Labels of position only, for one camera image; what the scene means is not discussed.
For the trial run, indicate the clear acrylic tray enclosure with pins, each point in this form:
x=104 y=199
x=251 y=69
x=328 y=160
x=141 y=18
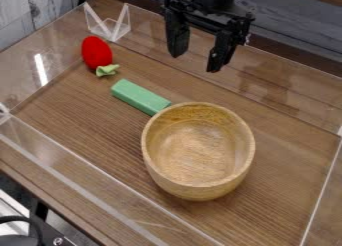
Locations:
x=70 y=140

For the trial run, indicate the red plush strawberry toy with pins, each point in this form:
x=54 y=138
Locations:
x=98 y=56

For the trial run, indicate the green rectangular block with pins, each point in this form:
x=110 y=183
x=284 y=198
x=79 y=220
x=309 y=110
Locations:
x=141 y=98

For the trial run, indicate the black metal bracket with bolt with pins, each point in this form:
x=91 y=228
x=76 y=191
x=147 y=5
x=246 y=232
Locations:
x=52 y=237

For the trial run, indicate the wooden bowl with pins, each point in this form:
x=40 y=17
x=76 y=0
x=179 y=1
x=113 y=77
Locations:
x=198 y=148

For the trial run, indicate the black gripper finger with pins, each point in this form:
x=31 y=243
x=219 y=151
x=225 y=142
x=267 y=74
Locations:
x=222 y=51
x=177 y=33

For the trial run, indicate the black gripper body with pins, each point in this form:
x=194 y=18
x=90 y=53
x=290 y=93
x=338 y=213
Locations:
x=213 y=15

